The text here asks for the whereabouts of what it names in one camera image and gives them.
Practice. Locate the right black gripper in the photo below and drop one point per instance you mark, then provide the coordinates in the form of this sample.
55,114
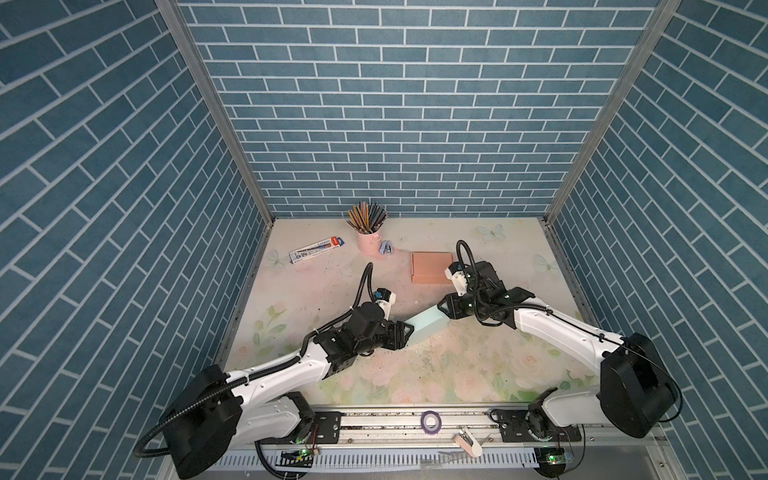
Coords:
451,301

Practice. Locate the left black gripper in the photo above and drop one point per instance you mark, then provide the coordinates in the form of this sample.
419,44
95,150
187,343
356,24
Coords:
397,339

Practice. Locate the light blue paper box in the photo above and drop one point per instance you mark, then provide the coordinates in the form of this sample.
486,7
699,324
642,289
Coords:
425,324

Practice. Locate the orange paper box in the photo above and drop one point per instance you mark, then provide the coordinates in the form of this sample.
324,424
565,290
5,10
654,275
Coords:
429,268

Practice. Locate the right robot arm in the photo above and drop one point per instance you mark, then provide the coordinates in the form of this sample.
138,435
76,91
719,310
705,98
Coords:
632,390

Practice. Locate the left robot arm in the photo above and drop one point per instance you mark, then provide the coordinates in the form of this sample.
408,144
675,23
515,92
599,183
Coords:
218,410

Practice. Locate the white pen box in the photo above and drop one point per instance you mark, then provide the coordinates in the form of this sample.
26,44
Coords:
315,249

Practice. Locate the small blue stapler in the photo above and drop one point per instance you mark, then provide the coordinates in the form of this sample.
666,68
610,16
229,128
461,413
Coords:
386,248

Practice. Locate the purple tape roll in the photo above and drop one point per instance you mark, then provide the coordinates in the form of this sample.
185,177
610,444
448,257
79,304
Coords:
431,422

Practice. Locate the pink pencil cup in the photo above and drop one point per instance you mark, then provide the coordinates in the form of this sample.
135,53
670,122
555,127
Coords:
369,244

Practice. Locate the bundle of coloured pencils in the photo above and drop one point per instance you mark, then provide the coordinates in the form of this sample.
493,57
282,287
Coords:
366,218

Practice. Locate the white pink clip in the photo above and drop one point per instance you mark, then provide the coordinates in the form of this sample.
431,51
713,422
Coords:
468,443

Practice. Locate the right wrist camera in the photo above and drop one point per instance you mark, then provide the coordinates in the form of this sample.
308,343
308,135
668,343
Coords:
455,273

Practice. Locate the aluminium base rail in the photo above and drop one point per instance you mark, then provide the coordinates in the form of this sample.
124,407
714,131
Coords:
389,439

